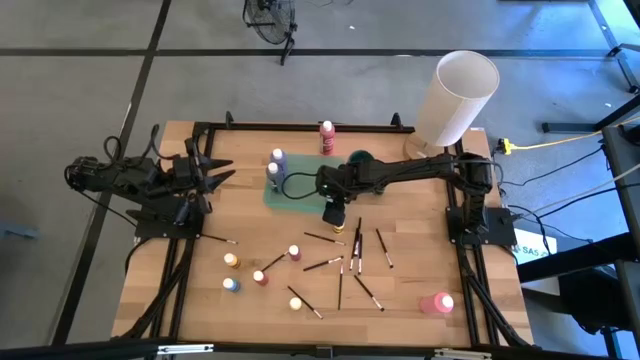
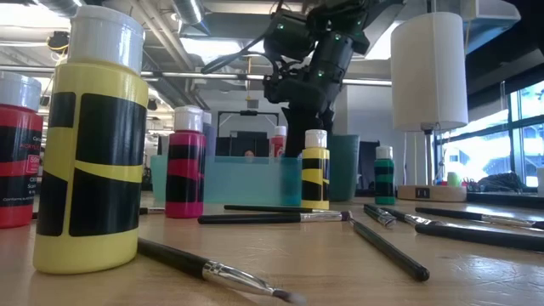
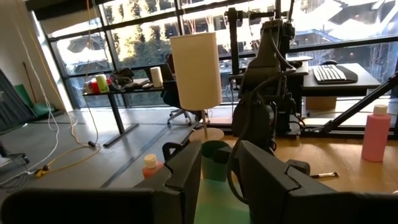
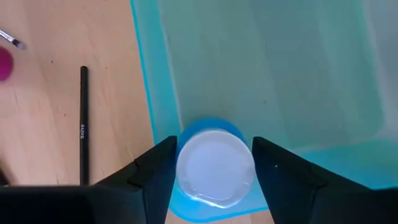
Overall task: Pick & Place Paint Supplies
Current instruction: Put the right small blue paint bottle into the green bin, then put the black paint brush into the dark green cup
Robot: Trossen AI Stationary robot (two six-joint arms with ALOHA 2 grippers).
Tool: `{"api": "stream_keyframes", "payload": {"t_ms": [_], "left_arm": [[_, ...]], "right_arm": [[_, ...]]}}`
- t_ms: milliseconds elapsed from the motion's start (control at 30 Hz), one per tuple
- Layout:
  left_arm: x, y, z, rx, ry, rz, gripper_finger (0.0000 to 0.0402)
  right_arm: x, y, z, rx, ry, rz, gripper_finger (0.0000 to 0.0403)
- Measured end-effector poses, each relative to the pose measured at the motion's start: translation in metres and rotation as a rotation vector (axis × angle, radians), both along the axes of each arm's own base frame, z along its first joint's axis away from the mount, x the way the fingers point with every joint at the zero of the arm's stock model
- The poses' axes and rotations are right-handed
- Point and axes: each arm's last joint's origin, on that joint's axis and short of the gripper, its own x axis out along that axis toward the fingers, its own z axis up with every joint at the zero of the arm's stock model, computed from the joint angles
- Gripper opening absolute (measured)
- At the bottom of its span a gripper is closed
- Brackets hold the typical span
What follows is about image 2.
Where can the large purple paint bottle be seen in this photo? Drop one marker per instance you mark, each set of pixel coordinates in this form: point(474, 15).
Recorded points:
point(210, 138)

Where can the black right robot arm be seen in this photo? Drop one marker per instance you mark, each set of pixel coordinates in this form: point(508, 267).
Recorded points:
point(340, 51)

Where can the small golden yellow paint bottle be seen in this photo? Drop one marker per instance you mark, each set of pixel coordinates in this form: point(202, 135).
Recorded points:
point(315, 170)

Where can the small magenta paint bottle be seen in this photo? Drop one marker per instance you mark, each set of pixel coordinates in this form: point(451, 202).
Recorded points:
point(185, 170)

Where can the small lemon yellow paint bottle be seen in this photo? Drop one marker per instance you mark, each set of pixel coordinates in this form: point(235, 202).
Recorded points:
point(91, 170)

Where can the small red paint bottle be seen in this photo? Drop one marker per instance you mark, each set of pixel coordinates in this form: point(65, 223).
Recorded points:
point(17, 149)

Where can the dark green cup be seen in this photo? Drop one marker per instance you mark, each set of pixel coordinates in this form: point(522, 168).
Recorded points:
point(345, 170)

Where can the person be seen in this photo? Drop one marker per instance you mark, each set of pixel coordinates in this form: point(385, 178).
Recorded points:
point(249, 153)

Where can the black chair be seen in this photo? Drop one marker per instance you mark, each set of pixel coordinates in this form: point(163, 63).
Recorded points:
point(370, 166)

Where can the black monitor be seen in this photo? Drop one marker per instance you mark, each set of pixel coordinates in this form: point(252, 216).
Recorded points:
point(238, 144)

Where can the teal translucent plastic tray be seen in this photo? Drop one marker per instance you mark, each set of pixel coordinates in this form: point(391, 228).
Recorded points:
point(238, 180)

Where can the ceiling light bar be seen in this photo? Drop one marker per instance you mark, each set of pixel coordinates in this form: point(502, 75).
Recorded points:
point(212, 75)

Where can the white shade wooden lamp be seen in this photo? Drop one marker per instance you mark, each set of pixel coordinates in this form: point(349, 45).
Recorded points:
point(429, 72)

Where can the light green cup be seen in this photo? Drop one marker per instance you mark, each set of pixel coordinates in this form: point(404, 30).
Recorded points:
point(454, 179)

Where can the window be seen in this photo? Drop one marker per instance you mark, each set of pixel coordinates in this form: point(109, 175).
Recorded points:
point(527, 149)

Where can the black ceiling device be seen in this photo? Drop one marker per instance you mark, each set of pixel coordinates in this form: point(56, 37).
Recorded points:
point(58, 41)

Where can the black camera rig frame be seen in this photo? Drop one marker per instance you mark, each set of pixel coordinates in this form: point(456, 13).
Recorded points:
point(248, 113)

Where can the silver ceiling duct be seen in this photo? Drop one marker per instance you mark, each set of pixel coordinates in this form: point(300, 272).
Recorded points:
point(187, 10)

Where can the black aluminium table frame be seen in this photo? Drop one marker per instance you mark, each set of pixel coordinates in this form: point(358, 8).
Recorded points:
point(506, 200)

